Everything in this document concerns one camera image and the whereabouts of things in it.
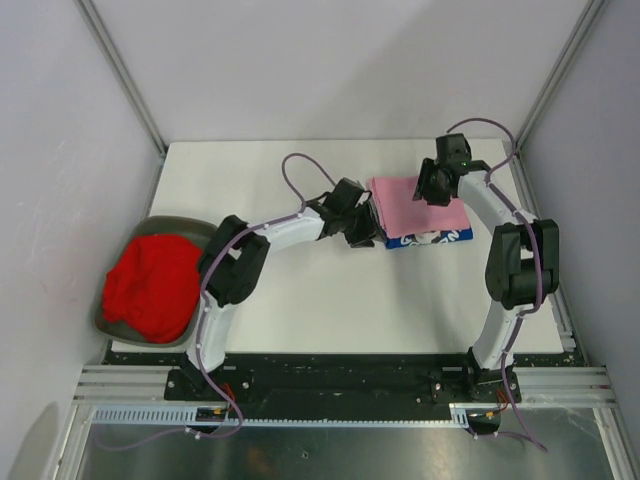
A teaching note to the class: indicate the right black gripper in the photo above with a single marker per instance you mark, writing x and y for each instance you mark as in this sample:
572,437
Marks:
422,188

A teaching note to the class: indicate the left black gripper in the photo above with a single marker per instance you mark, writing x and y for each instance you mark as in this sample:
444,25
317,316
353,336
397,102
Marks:
369,232

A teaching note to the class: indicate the pink t shirt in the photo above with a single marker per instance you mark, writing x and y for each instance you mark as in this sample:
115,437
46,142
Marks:
400,215

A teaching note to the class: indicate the blue printed t shirt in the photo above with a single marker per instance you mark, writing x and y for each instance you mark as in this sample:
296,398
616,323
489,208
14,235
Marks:
429,238

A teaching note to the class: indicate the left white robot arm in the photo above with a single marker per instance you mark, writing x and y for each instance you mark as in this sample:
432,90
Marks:
232,262

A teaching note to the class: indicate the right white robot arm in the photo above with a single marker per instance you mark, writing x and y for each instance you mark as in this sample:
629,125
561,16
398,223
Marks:
522,267

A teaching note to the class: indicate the grey plastic tray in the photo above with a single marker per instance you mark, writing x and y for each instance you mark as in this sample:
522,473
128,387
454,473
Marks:
199,233

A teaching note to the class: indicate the red t shirt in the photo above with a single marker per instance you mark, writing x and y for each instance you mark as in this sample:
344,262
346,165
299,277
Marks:
154,287

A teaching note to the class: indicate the right aluminium frame post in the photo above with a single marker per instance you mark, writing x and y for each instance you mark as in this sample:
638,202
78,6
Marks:
579,35

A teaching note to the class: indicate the aluminium frame post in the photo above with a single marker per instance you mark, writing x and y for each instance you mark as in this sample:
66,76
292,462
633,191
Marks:
103,38
579,35

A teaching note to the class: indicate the left aluminium frame post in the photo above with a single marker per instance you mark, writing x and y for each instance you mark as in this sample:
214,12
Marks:
103,38

